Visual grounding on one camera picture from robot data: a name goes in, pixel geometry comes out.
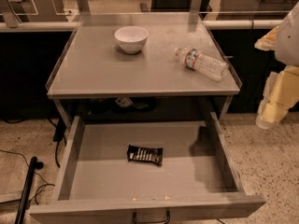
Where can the grey open top drawer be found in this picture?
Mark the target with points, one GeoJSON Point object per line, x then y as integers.
{"type": "Point", "coordinates": [96, 183]}

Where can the clear plastic water bottle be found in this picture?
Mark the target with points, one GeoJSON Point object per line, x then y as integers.
{"type": "Point", "coordinates": [197, 61]}

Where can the black drawer handle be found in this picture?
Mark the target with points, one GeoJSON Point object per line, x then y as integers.
{"type": "Point", "coordinates": [151, 217]}

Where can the black pole on floor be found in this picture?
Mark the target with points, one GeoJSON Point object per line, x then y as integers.
{"type": "Point", "coordinates": [26, 190]}

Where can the white ceramic bowl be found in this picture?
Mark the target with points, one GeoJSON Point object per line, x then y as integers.
{"type": "Point", "coordinates": [131, 39]}

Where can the black rxbar chocolate bar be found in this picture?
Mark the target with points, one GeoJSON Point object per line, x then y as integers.
{"type": "Point", "coordinates": [145, 154]}

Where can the grey metal counter cabinet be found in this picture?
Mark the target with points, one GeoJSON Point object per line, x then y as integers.
{"type": "Point", "coordinates": [93, 66]}

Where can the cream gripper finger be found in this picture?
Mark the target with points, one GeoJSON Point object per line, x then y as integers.
{"type": "Point", "coordinates": [281, 92]}
{"type": "Point", "coordinates": [268, 41]}

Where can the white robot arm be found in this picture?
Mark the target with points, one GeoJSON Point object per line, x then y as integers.
{"type": "Point", "coordinates": [287, 43]}

